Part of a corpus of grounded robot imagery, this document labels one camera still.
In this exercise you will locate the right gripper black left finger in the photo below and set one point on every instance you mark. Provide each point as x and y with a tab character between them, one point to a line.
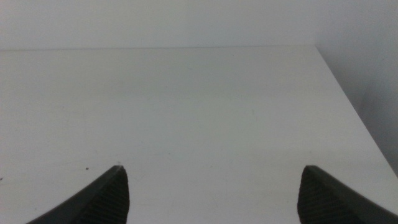
102	199

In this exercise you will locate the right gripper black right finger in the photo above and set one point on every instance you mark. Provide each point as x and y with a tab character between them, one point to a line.
329	202

